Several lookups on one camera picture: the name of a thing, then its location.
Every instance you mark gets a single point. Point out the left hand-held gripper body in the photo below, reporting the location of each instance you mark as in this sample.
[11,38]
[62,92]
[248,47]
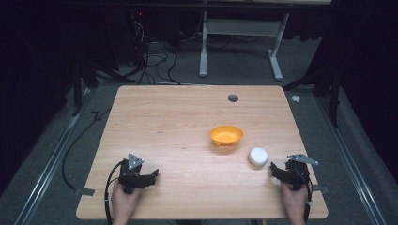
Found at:
[130,175]

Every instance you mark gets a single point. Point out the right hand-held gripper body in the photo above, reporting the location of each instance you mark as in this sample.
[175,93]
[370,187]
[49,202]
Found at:
[297,173]

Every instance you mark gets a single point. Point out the white round cup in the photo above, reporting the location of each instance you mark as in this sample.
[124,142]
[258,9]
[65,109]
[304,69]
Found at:
[258,156]

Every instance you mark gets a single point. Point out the orange plastic bowl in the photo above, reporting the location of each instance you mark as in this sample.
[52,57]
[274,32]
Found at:
[226,135]

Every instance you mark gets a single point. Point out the person's left hand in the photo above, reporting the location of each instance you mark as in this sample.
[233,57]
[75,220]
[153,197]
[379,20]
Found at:
[123,203]

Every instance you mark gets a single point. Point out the person's right hand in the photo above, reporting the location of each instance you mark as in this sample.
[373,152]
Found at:
[294,203]

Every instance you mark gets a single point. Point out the small white floor scrap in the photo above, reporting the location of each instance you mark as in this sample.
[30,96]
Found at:
[295,98]

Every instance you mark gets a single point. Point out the grey round table grommet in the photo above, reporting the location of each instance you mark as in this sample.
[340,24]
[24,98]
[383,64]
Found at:
[233,98]

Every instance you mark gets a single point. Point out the black metal stand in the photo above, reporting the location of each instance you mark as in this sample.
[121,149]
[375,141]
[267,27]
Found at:
[334,97]
[77,90]

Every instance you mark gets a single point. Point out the dark computer with red light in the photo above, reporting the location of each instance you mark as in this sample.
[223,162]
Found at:
[139,22]

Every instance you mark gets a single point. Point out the grey metal table bracket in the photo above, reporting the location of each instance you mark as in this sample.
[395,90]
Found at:
[85,191]
[321,189]

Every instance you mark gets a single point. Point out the silver floor rail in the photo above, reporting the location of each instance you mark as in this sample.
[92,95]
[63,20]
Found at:
[350,162]
[47,175]

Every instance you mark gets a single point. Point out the white metal desk frame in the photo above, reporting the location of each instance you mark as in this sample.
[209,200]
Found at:
[204,47]

